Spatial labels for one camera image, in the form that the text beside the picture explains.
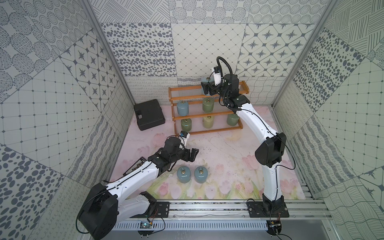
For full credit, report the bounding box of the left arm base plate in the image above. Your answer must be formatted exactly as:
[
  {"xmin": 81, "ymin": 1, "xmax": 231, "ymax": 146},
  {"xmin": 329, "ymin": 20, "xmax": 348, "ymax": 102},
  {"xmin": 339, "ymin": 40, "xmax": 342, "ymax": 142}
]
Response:
[{"xmin": 134, "ymin": 202, "xmax": 170, "ymax": 219}]

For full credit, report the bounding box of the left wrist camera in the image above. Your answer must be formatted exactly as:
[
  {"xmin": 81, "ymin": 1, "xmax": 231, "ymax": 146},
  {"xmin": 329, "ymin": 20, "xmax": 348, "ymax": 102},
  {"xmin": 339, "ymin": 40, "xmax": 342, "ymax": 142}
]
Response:
[{"xmin": 179, "ymin": 131, "xmax": 190, "ymax": 147}]

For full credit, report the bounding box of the aluminium mounting rail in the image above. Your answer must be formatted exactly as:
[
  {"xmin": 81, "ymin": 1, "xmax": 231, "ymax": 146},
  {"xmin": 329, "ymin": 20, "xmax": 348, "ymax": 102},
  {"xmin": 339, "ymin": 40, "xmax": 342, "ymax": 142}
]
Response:
[{"xmin": 119, "ymin": 199, "xmax": 332, "ymax": 222}]

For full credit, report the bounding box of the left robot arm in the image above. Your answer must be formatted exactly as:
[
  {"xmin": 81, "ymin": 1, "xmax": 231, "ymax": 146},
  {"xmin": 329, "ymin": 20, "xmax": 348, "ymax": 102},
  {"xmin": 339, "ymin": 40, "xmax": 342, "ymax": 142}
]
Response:
[{"xmin": 75, "ymin": 131, "xmax": 199, "ymax": 240}]

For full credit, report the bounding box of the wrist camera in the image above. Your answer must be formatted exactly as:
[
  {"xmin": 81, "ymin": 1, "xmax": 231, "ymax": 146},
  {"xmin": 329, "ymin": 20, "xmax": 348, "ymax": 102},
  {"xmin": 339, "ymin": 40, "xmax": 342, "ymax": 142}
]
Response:
[
  {"xmin": 179, "ymin": 131, "xmax": 190, "ymax": 147},
  {"xmin": 213, "ymin": 66, "xmax": 222, "ymax": 86}
]

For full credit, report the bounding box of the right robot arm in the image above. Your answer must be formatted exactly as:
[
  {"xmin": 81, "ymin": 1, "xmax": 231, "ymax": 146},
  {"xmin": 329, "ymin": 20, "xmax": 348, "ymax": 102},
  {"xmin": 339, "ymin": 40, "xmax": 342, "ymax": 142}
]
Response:
[{"xmin": 201, "ymin": 72, "xmax": 287, "ymax": 214}]

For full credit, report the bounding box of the right controller board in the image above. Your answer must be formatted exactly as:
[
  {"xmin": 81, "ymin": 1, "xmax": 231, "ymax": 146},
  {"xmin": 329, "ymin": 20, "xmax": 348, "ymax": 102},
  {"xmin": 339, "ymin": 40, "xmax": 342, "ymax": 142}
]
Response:
[{"xmin": 267, "ymin": 220, "xmax": 282, "ymax": 236}]

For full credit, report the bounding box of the left controller board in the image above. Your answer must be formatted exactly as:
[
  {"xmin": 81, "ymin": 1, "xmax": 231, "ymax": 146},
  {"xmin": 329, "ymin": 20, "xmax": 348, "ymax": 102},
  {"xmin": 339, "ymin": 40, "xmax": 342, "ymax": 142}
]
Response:
[{"xmin": 138, "ymin": 221, "xmax": 154, "ymax": 237}]

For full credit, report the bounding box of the blue canister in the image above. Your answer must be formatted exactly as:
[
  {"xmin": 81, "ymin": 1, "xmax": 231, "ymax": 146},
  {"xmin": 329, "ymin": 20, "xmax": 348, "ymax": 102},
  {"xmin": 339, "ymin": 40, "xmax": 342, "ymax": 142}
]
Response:
[
  {"xmin": 201, "ymin": 77, "xmax": 215, "ymax": 92},
  {"xmin": 177, "ymin": 101, "xmax": 189, "ymax": 117},
  {"xmin": 194, "ymin": 166, "xmax": 209, "ymax": 184},
  {"xmin": 177, "ymin": 166, "xmax": 191, "ymax": 184}
]

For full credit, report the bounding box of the wooden three-tier shelf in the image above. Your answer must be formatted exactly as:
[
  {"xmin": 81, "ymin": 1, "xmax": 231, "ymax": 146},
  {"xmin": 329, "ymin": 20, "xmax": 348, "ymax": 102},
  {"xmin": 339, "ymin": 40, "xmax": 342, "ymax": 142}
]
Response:
[{"xmin": 168, "ymin": 86, "xmax": 243, "ymax": 135}]

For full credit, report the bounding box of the controller board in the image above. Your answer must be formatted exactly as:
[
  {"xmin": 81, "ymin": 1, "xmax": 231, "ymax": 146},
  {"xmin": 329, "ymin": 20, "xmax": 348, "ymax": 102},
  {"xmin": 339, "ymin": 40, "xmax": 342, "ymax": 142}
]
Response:
[
  {"xmin": 138, "ymin": 221, "xmax": 154, "ymax": 237},
  {"xmin": 267, "ymin": 220, "xmax": 282, "ymax": 236}
]

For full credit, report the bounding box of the green canister middle centre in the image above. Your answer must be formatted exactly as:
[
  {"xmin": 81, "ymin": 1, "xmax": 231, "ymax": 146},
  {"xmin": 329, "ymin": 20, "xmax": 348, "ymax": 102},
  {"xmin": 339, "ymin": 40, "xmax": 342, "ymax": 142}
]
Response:
[{"xmin": 202, "ymin": 98, "xmax": 215, "ymax": 113}]

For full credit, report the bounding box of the green canister bottom right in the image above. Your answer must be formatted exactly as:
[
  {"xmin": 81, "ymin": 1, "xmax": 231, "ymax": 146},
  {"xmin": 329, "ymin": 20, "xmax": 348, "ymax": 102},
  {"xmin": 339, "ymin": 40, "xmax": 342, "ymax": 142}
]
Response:
[{"xmin": 227, "ymin": 114, "xmax": 240, "ymax": 127}]

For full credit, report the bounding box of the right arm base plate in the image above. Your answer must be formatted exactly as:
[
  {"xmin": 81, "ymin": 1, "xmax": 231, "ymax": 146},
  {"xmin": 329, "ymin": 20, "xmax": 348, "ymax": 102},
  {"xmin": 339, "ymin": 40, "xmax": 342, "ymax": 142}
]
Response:
[{"xmin": 246, "ymin": 195, "xmax": 290, "ymax": 218}]

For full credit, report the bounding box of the light green canister bottom centre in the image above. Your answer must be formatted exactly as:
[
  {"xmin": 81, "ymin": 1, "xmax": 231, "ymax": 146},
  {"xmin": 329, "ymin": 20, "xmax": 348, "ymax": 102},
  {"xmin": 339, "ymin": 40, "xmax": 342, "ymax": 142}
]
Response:
[{"xmin": 203, "ymin": 116, "xmax": 214, "ymax": 129}]

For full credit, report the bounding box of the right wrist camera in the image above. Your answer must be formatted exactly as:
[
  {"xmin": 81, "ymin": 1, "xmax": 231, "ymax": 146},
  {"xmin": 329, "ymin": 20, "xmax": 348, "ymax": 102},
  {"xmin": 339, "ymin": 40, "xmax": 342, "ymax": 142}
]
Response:
[{"xmin": 213, "ymin": 66, "xmax": 222, "ymax": 86}]

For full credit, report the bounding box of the black plastic case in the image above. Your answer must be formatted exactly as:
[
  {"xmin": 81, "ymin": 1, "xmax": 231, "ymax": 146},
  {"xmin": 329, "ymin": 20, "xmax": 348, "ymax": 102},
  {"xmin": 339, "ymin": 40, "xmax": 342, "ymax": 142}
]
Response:
[{"xmin": 134, "ymin": 99, "xmax": 166, "ymax": 131}]

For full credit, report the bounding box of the green canister bottom left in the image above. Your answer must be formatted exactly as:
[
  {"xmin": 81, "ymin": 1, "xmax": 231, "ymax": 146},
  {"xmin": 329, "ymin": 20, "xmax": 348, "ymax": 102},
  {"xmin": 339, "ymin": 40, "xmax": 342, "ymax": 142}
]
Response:
[{"xmin": 181, "ymin": 119, "xmax": 192, "ymax": 132}]

